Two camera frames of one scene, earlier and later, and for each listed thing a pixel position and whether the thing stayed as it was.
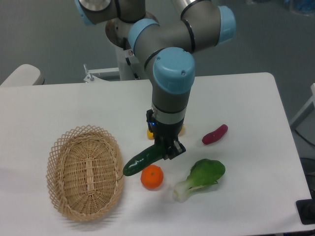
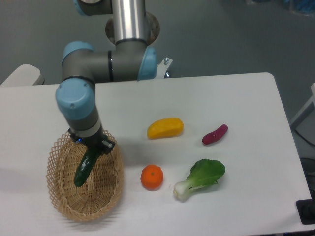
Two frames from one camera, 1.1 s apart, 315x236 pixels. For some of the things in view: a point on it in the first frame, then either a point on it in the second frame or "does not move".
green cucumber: x=154 y=153 -> x=85 y=166
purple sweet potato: x=215 y=135 does not move
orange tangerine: x=152 y=177 does not move
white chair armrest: x=25 y=74 does not move
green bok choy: x=204 y=172 does not move
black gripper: x=165 y=134 -> x=98 y=143
